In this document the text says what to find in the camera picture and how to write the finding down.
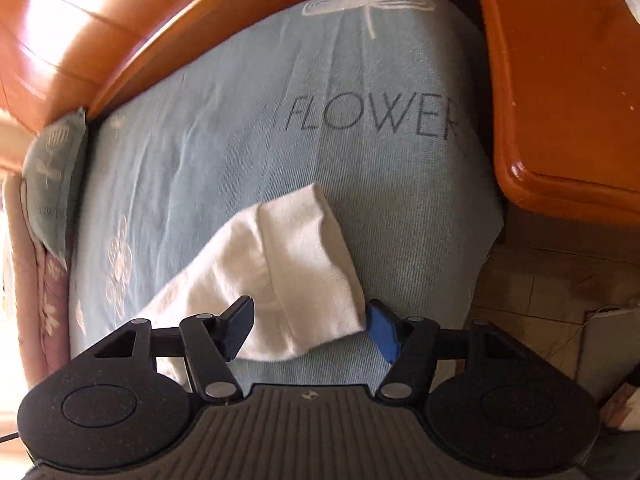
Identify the white long sleeve shirt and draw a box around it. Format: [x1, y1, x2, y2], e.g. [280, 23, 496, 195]
[139, 183, 375, 390]

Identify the pink floral quilt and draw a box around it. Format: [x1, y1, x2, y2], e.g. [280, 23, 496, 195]
[2, 174, 70, 388]

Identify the teal flower pillow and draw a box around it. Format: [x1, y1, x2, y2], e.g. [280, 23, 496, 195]
[23, 108, 88, 268]

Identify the blue floral bed sheet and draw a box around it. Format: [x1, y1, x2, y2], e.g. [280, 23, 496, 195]
[68, 0, 506, 394]

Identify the wooden nightstand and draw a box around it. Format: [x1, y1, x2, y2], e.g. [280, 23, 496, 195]
[480, 0, 639, 226]

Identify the wooden headboard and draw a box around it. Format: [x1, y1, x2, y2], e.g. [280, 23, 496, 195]
[1, 0, 304, 131]

